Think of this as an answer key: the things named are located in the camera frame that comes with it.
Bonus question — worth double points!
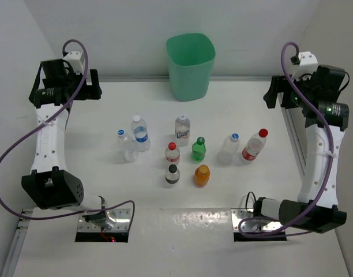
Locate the small red-cap cola bottle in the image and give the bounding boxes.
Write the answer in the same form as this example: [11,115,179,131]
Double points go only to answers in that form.
[165,142,180,164]

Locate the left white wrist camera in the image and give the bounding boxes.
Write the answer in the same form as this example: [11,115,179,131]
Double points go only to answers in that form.
[63,51,85,74]

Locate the green soda bottle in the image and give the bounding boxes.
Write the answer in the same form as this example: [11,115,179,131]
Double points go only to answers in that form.
[191,137,206,162]

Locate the large red-cap cola bottle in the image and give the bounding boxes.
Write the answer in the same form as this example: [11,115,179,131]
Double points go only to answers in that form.
[242,129,268,163]

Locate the clear bottle colourful label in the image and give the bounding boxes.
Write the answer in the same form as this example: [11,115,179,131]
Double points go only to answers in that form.
[174,115,190,147]

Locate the clear Pocari bottle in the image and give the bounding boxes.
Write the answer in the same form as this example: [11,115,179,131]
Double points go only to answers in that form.
[217,133,240,164]
[117,129,138,162]

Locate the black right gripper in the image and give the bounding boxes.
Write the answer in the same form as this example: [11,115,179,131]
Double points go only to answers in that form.
[265,72,317,109]

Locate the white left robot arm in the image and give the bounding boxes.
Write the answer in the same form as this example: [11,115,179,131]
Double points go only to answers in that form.
[21,53,103,211]

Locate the Aquafina bottle white cap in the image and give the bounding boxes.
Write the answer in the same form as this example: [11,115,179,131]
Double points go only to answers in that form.
[131,115,151,152]

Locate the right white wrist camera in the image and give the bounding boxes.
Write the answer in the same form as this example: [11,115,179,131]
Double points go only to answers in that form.
[290,51,318,79]

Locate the green plastic bin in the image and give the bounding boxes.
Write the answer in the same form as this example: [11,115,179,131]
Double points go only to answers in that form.
[166,33,216,102]

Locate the metal base plate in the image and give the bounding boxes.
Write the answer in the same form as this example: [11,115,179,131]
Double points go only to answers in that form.
[230,208,281,231]
[77,208,132,233]

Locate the orange juice bottle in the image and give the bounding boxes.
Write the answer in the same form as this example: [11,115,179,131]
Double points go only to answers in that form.
[194,164,211,187]

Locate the black-cap black-label bottle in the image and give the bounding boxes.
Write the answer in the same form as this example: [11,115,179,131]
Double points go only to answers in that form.
[164,164,180,186]

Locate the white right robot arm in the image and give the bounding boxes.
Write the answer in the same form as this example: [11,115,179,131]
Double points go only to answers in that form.
[253,65,350,233]

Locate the aluminium rail left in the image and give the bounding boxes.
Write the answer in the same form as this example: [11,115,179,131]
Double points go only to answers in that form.
[1,218,30,277]

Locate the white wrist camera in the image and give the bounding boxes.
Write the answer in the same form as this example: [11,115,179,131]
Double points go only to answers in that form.
[290,51,318,79]
[63,51,85,74]

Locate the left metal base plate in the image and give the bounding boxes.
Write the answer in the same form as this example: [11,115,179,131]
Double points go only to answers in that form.
[77,208,132,233]

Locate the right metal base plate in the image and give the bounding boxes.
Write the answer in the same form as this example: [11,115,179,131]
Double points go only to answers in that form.
[230,208,281,231]

